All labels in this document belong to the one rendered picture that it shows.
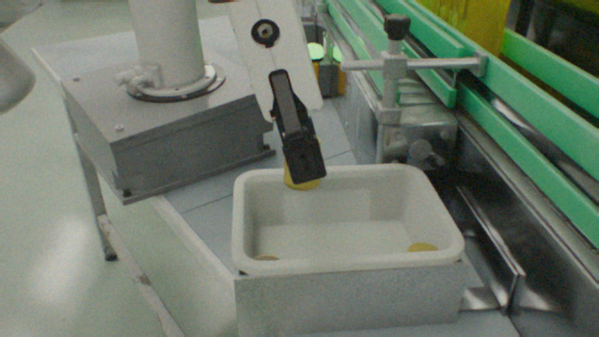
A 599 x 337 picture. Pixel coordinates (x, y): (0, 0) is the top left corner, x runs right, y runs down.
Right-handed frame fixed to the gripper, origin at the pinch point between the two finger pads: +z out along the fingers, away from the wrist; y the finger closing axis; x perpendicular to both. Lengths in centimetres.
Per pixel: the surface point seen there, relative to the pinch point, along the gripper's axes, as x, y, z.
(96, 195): 71, 95, 48
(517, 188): -19.3, -1.5, 9.8
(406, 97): -14.9, 21.6, 8.2
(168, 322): 46, 47, 62
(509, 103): -22.1, 5.9, 4.5
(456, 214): -16.0, 7.9, 19.1
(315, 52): -6, 54, 9
